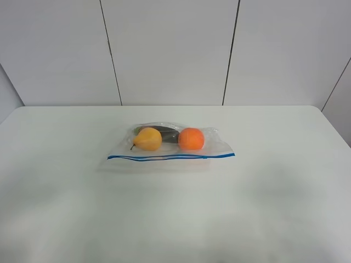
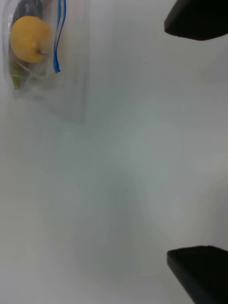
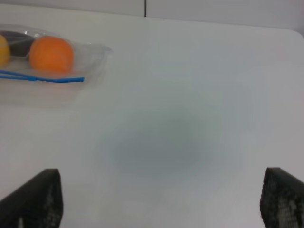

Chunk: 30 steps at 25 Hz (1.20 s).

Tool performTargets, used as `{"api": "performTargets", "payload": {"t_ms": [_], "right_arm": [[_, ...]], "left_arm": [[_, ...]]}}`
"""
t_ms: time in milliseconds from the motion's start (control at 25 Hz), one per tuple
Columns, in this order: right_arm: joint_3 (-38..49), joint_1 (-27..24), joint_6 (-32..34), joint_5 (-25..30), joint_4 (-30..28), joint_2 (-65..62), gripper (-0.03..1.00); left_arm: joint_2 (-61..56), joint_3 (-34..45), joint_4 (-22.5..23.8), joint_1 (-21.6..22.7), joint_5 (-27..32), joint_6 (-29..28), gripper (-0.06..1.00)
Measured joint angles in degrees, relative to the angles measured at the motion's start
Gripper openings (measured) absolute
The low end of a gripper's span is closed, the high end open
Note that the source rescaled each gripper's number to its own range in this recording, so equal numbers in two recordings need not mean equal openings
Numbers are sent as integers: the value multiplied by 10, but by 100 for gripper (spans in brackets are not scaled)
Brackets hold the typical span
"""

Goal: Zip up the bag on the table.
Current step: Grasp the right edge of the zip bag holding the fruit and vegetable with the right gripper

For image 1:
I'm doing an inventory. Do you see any yellow pear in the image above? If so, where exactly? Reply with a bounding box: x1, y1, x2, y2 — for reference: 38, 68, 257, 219
130, 127, 162, 151

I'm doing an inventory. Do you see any clear zip bag blue seal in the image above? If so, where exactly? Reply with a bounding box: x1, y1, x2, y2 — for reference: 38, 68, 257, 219
99, 122, 235, 174

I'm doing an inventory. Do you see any orange fruit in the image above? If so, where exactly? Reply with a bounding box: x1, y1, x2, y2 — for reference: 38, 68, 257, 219
178, 128, 205, 151

